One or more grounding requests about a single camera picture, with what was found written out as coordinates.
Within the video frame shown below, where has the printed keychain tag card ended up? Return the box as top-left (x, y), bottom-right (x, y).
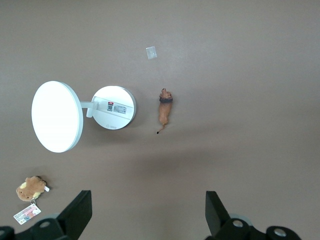
top-left (13, 198), bottom-right (42, 225)

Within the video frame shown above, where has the brown lion figurine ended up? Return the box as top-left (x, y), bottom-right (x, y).
top-left (155, 88), bottom-right (174, 135)

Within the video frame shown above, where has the white round desk lamp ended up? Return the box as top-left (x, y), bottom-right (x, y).
top-left (31, 80), bottom-right (137, 154)

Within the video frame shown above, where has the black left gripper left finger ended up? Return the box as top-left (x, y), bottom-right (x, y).
top-left (0, 189), bottom-right (93, 240)

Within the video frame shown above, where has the brown plush keychain toy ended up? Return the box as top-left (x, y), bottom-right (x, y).
top-left (15, 175), bottom-right (50, 201)

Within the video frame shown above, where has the small clear tape piece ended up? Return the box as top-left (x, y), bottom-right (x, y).
top-left (145, 46), bottom-right (158, 60)

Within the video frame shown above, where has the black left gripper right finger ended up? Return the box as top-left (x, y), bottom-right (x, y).
top-left (205, 191), bottom-right (300, 240)

